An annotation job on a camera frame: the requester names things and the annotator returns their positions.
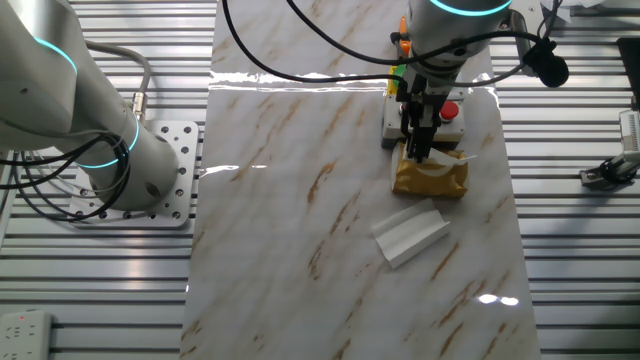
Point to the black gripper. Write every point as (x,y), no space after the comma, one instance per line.
(425,95)

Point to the white napkin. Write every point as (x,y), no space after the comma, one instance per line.
(447,158)
(410,232)

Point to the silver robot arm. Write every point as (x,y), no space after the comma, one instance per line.
(50,75)

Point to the folded white napkin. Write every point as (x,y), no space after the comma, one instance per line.
(410,232)

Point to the grey box small red button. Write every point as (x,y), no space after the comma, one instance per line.
(395,125)

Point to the grey box red mushroom button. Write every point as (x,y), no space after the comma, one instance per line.
(450,120)

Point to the gold tissue pack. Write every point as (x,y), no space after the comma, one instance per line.
(430,187)

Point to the yellow box green mushroom button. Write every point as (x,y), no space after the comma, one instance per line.
(393,82)

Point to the marble pattern table mat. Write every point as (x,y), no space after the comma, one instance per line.
(300,200)

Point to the black flat device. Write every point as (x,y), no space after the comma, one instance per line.
(630,65)

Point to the silver robot mounting plate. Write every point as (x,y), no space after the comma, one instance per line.
(185,165)

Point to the white power strip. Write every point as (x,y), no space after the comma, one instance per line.
(25,335)

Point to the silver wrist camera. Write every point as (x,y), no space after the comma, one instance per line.
(517,35)

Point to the camera clamp stand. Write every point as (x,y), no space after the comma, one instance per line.
(595,176)

